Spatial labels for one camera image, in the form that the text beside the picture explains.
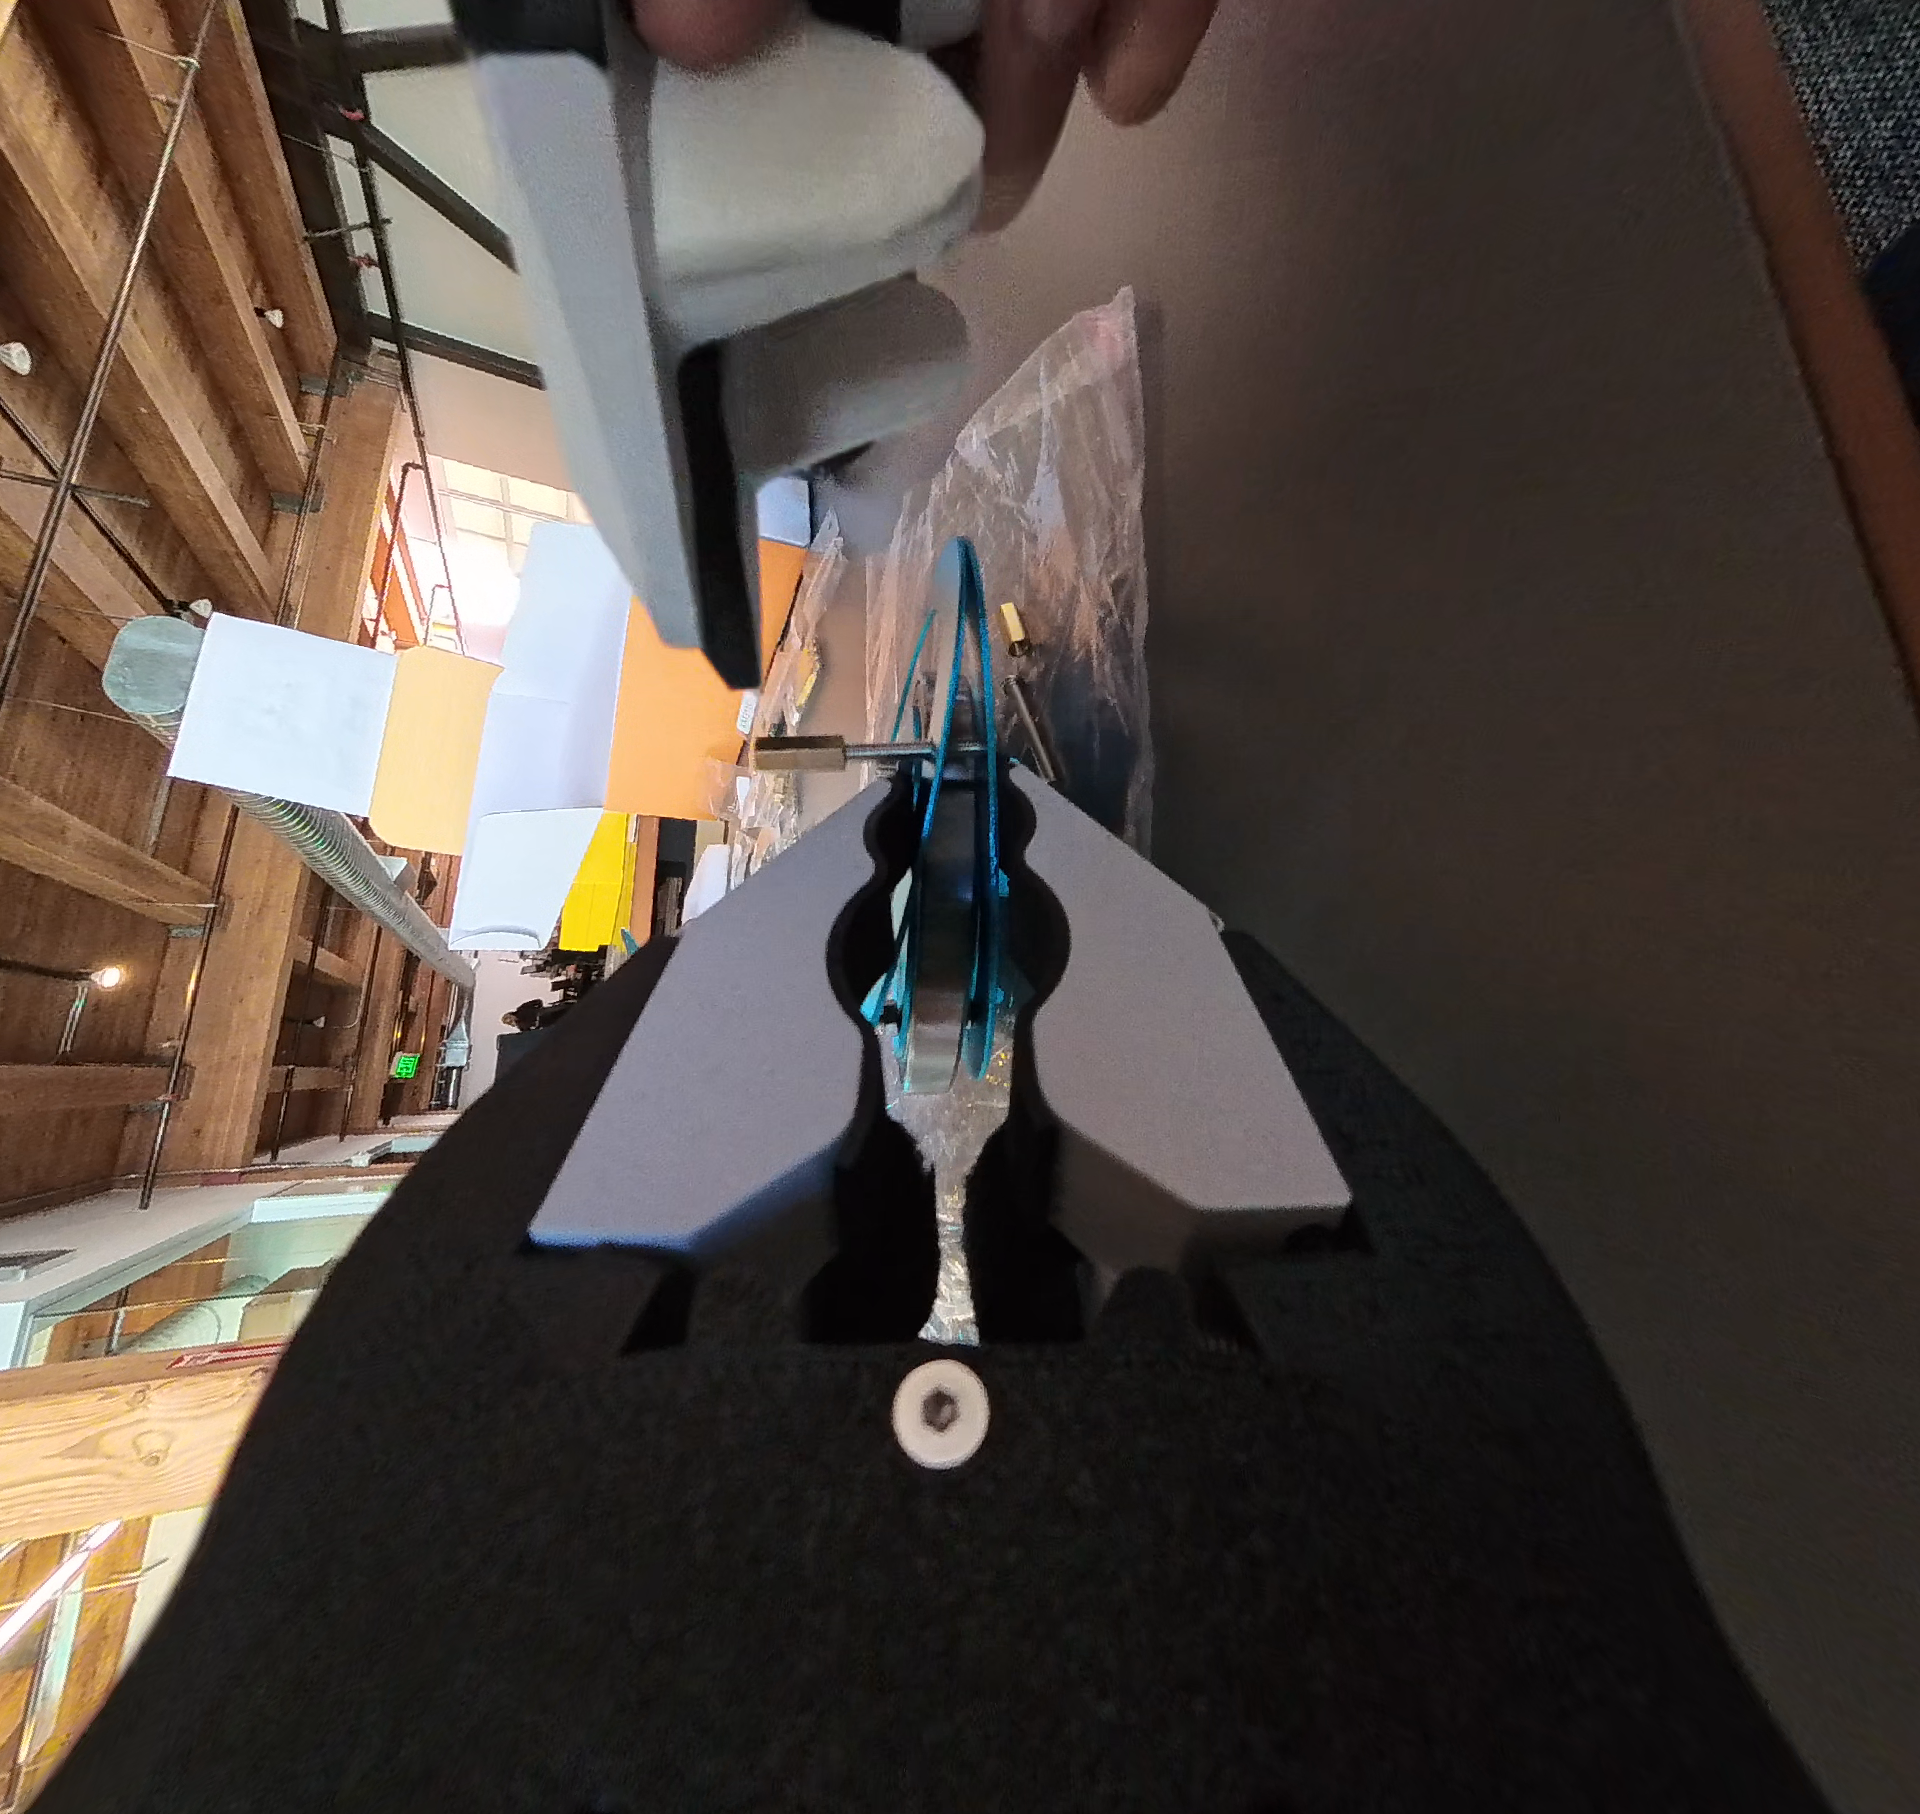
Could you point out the blue round metal turntable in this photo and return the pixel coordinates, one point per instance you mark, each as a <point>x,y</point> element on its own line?
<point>933,808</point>

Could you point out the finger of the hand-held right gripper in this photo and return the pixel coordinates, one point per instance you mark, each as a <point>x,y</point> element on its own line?
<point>600,342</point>

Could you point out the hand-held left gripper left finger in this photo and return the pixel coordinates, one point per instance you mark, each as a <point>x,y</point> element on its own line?
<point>718,1078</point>

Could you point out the white box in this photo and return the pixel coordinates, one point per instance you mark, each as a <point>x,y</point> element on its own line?
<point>518,885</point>

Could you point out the orange cardboard box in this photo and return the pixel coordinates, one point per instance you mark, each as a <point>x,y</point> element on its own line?
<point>675,733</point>

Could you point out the white and tan carton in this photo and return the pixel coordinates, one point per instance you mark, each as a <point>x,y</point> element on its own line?
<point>285,711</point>

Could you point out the yellow box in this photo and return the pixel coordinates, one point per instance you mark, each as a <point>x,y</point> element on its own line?
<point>600,890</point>

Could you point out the glowing ceiling lamp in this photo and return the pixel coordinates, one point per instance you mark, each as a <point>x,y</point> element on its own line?
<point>105,976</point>

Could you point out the clear plastic bag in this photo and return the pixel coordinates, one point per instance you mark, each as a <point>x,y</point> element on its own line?
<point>1066,494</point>

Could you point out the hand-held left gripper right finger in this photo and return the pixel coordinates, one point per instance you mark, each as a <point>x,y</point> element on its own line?
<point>1170,1064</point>

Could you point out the pile of clear hardware bags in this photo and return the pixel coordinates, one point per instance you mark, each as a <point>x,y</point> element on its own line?
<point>788,733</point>

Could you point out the grey desk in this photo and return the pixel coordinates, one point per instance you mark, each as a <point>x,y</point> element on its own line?
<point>1501,644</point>

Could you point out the person's blue jeans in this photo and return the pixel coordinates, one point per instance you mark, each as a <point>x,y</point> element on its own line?
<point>1894,314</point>

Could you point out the small brass spacer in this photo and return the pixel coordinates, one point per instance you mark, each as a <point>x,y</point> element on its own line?
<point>1018,632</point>

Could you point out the brass standoff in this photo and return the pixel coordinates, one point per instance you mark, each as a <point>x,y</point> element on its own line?
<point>802,752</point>

